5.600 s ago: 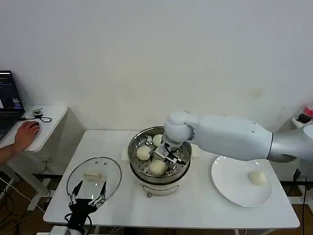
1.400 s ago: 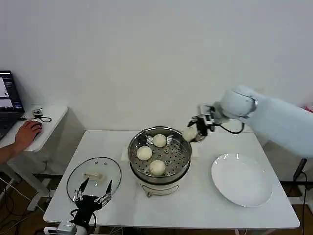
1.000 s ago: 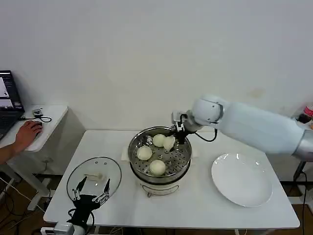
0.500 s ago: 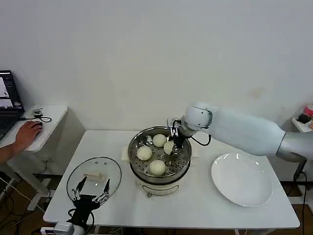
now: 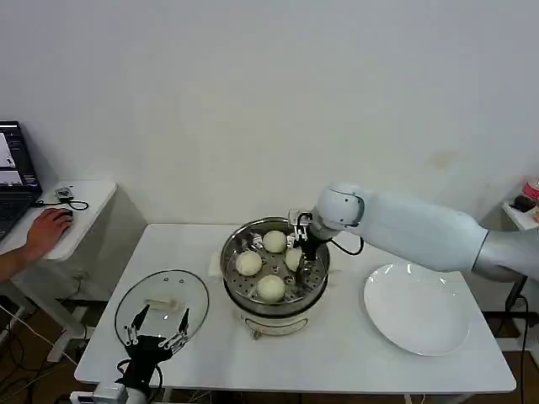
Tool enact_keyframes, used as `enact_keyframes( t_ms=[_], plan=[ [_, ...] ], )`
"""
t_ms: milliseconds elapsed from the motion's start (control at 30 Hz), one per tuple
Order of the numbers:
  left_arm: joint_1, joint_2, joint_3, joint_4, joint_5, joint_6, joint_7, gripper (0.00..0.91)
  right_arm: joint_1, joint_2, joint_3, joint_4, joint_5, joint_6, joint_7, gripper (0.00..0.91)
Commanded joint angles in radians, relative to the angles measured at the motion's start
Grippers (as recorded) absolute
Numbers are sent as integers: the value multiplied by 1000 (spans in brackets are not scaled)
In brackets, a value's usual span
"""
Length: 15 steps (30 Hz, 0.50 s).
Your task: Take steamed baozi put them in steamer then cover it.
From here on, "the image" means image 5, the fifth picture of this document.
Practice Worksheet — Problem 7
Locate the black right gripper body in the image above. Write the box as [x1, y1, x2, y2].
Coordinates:
[299, 234, 322, 271]

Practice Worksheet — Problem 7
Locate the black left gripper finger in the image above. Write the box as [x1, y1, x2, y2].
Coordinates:
[123, 303, 152, 347]
[158, 307, 190, 354]

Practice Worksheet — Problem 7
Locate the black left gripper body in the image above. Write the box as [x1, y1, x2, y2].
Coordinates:
[125, 335, 174, 389]

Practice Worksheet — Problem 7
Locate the white steamed bun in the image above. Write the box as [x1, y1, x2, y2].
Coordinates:
[235, 251, 264, 278]
[256, 274, 287, 304]
[262, 230, 288, 255]
[284, 247, 305, 272]

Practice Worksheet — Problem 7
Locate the person's hand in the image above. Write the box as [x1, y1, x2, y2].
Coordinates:
[25, 207, 74, 263]

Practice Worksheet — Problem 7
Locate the round glass lid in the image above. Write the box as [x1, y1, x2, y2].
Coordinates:
[114, 269, 211, 354]

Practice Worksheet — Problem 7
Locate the white cooker pot base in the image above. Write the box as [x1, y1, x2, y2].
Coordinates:
[222, 275, 328, 342]

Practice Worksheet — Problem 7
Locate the steel perforated steamer basket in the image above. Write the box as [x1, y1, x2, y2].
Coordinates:
[219, 216, 330, 317]

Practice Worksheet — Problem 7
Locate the white round plate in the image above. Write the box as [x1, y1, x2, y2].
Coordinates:
[363, 263, 471, 358]

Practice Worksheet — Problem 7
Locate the white side desk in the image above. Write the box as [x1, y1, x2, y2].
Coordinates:
[0, 180, 118, 364]

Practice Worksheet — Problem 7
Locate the black laptop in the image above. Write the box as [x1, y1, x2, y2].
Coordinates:
[0, 120, 45, 244]

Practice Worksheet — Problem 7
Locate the small white side table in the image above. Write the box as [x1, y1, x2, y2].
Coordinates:
[501, 200, 539, 232]

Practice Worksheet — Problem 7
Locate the small black object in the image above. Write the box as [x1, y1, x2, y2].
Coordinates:
[510, 196, 536, 213]

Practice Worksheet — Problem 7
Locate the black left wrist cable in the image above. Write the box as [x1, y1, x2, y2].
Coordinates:
[114, 358, 133, 385]

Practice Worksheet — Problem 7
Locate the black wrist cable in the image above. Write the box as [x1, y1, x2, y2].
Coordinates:
[114, 358, 133, 385]
[327, 191, 366, 257]

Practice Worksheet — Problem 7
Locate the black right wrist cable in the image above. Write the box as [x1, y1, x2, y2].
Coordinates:
[327, 191, 366, 257]

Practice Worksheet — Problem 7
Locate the white floor cable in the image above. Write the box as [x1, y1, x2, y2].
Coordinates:
[0, 302, 81, 367]

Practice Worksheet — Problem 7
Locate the thin black desk cable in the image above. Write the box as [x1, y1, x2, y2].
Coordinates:
[34, 199, 90, 212]

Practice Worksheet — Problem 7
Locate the black floor cable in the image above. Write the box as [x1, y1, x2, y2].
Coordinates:
[0, 311, 88, 386]

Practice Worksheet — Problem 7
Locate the black cable with adapter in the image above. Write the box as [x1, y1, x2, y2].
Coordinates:
[504, 272, 531, 380]

